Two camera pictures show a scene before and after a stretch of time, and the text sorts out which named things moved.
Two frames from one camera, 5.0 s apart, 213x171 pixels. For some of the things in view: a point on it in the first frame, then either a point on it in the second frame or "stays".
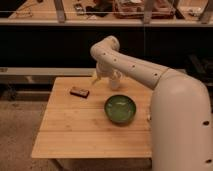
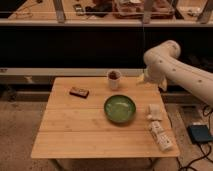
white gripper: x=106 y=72 to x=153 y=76
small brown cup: x=115 y=83 stays
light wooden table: x=81 y=119 stays
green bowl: x=120 y=109 stays
